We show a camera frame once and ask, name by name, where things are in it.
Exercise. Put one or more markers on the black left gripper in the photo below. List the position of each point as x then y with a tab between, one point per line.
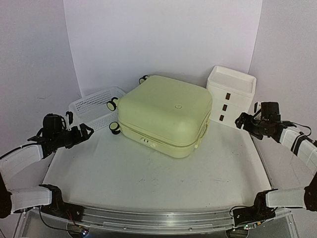
77	138

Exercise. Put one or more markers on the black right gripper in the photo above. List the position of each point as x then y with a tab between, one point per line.
246	123

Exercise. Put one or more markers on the pale green hard-shell suitcase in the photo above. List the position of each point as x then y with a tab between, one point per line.
165	114

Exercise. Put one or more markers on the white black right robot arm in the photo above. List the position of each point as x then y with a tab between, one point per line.
287	134

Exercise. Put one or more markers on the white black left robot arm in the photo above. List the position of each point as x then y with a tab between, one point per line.
46	196

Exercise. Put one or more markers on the white perforated plastic basket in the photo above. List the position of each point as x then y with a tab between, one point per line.
92	110

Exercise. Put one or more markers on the white three-drawer storage cabinet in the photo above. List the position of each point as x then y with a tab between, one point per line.
232	94

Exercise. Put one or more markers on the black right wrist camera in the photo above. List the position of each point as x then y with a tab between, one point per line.
270	111

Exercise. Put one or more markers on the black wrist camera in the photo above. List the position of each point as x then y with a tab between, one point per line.
270	111
53	124

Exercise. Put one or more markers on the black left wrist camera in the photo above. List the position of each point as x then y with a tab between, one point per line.
53	124

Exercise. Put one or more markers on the aluminium front mounting rail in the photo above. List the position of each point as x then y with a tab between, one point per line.
115	223

